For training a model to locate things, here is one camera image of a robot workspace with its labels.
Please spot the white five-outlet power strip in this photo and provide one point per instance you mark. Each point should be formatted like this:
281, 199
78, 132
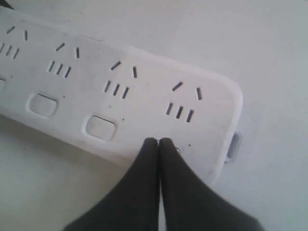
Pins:
107, 99

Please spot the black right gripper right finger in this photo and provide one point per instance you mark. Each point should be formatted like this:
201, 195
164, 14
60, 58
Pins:
189, 204

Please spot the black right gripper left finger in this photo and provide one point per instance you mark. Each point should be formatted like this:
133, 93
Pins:
133, 204

